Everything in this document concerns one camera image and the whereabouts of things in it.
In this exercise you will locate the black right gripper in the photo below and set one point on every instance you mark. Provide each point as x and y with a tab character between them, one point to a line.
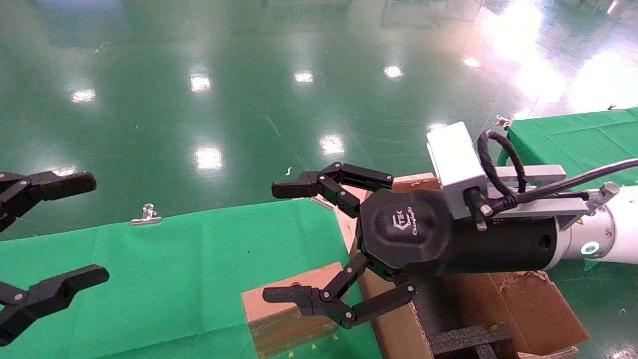
408	234

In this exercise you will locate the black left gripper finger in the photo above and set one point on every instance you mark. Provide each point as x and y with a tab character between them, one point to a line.
60	184
50	294

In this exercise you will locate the small brown cardboard box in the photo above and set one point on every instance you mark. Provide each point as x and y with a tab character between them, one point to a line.
279	324

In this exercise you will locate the large open cardboard carton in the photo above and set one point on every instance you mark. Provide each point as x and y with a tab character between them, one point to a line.
528	309

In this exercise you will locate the large green tablecloth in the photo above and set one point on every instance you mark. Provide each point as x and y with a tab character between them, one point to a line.
174	279

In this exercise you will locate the black foam insert bar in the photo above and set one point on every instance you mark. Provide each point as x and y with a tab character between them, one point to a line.
463	341

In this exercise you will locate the smaller green tablecloth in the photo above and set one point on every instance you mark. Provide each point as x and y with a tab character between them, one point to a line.
573	139

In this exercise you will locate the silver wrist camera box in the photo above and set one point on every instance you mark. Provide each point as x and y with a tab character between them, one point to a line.
456	159

